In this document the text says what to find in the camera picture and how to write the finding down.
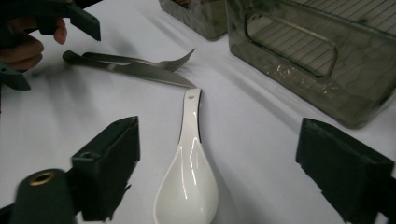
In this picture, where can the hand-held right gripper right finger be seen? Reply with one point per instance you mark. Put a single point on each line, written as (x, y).
(345, 168)

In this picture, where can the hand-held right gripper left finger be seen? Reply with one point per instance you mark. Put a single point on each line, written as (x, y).
(106, 165)

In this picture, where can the metal knife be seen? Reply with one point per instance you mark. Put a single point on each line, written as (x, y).
(140, 72)

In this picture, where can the white ceramic spoon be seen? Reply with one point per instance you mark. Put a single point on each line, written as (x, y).
(186, 186)

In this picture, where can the metal fork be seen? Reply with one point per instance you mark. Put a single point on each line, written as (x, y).
(168, 64)

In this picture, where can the smoky clear plastic bin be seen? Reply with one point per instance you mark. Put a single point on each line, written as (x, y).
(199, 18)
(358, 77)

